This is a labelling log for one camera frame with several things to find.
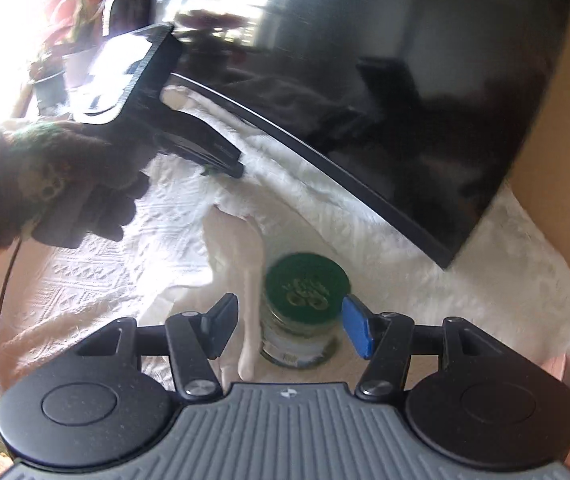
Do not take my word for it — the white textured bedspread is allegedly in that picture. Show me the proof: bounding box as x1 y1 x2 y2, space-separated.
0 85 570 401

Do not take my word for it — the black curved monitor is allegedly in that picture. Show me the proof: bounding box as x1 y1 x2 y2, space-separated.
162 0 570 269

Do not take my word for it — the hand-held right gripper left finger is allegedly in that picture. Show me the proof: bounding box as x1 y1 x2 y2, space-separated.
77 292 240 401

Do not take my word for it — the black cable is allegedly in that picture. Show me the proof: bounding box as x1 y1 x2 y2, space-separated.
0 230 33 393

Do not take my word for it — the green-lid glass jar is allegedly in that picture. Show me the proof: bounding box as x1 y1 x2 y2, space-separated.
257 252 353 367

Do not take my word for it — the person's left hand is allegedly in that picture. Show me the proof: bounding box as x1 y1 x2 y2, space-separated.
0 119 152 250

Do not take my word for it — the potted plant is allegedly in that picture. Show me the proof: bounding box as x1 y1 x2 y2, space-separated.
27 0 110 108

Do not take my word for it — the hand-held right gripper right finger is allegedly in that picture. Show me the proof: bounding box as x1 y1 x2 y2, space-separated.
341 294 508 401

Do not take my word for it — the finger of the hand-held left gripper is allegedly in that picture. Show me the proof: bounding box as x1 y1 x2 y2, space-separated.
157 137 244 179
157 102 243 163

